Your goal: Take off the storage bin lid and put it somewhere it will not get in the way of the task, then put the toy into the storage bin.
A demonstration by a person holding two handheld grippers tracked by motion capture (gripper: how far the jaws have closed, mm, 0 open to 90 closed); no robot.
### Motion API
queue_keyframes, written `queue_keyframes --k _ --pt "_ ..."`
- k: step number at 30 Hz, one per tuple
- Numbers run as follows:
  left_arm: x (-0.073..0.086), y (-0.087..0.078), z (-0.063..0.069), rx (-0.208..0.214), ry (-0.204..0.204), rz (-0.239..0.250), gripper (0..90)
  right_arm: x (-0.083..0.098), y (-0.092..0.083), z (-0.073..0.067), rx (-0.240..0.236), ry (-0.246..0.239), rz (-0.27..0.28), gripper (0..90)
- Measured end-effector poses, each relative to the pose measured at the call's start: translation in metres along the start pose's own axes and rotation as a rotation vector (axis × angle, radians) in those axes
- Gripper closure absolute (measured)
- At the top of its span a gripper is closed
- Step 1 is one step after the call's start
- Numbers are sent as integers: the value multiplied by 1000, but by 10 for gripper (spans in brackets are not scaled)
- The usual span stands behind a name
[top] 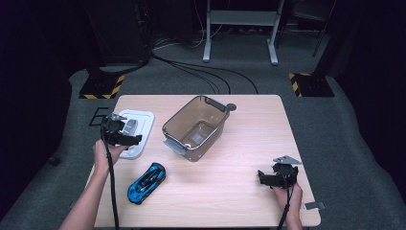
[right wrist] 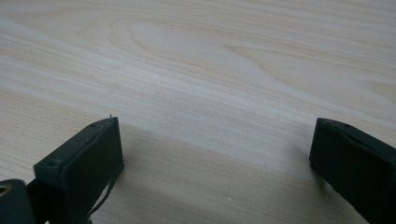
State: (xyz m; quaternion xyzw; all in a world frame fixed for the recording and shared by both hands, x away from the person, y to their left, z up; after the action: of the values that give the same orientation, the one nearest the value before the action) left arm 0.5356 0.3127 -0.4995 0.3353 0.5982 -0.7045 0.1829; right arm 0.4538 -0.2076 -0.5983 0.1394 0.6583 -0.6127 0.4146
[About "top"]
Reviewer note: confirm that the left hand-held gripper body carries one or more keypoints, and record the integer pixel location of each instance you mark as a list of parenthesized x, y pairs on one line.
[(115, 129)]

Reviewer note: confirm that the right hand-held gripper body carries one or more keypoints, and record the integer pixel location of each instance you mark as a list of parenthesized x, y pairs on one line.
[(285, 174)]

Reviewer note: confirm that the white box lid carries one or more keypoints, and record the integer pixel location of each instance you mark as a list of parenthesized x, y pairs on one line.
[(142, 131)]

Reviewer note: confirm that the transparent brown storage box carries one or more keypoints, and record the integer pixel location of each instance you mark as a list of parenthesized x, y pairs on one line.
[(196, 127)]

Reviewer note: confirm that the person's right hand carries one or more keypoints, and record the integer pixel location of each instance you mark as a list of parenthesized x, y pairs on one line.
[(293, 199)]

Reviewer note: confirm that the person's left hand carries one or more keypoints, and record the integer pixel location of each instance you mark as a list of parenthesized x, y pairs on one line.
[(103, 156)]

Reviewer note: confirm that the grey flat tag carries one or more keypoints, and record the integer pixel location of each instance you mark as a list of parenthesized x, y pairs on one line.
[(315, 205)]

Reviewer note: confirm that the striped black stand base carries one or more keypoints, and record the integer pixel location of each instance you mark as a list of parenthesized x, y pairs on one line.
[(102, 86), (311, 84)]

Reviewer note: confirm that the blue toy car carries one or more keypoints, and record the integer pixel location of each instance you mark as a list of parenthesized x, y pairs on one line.
[(146, 183)]

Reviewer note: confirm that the small dark floor object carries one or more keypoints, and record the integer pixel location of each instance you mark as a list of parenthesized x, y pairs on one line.
[(53, 160)]

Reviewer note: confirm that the black round disc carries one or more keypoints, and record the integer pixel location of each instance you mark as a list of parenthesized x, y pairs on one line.
[(231, 107)]

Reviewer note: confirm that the black cabinet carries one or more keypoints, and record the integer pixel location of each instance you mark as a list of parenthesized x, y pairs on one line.
[(115, 32)]

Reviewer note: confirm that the white metal stand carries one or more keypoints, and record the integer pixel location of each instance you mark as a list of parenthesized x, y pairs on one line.
[(242, 17)]

